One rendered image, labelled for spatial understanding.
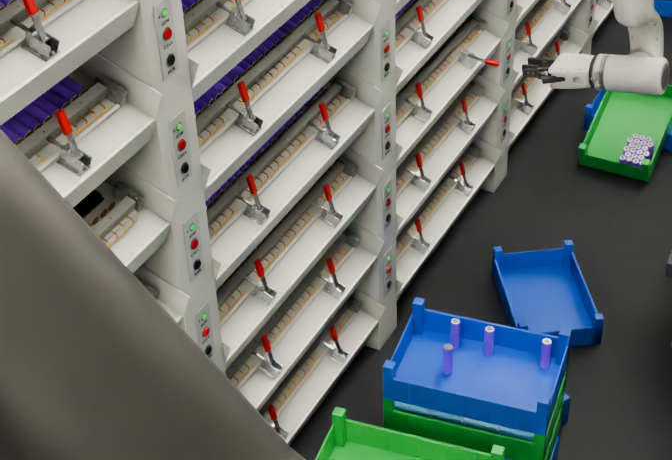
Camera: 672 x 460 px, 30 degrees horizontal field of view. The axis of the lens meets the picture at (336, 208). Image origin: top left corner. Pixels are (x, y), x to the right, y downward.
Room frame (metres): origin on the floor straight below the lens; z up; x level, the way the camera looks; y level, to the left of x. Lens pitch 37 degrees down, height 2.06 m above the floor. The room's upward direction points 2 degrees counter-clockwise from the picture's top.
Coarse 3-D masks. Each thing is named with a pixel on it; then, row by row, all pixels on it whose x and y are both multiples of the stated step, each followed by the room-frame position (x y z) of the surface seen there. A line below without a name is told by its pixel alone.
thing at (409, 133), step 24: (480, 24) 2.78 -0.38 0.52; (504, 24) 2.77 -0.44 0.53; (456, 48) 2.69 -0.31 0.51; (480, 48) 2.72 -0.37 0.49; (456, 72) 2.60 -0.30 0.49; (432, 96) 2.50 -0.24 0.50; (456, 96) 2.56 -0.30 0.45; (408, 120) 2.39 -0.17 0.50; (432, 120) 2.42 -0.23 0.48; (408, 144) 2.32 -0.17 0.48
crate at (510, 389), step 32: (416, 320) 1.78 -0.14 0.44; (448, 320) 1.78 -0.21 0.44; (480, 320) 1.76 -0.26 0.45; (416, 352) 1.73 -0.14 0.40; (480, 352) 1.73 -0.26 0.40; (512, 352) 1.72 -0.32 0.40; (384, 384) 1.62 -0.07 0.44; (416, 384) 1.60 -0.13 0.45; (448, 384) 1.64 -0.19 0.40; (480, 384) 1.64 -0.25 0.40; (512, 384) 1.64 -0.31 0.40; (544, 384) 1.63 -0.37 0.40; (480, 416) 1.55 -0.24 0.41; (512, 416) 1.53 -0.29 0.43; (544, 416) 1.51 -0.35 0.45
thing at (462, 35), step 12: (468, 24) 2.76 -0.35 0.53; (456, 36) 2.70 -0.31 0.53; (444, 48) 2.65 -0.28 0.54; (432, 60) 2.59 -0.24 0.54; (444, 60) 2.63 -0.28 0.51; (420, 72) 2.54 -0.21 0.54; (432, 72) 2.57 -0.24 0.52; (408, 96) 2.45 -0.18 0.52; (396, 108) 2.40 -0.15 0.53; (396, 120) 2.37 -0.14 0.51
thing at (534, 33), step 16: (544, 0) 3.24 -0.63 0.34; (560, 0) 3.26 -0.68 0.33; (576, 0) 3.32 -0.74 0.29; (528, 16) 3.15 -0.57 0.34; (544, 16) 3.19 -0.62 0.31; (560, 16) 3.22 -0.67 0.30; (528, 32) 3.02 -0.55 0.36; (544, 32) 3.13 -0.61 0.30; (528, 48) 3.02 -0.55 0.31; (544, 48) 3.10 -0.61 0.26; (512, 80) 2.86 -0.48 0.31
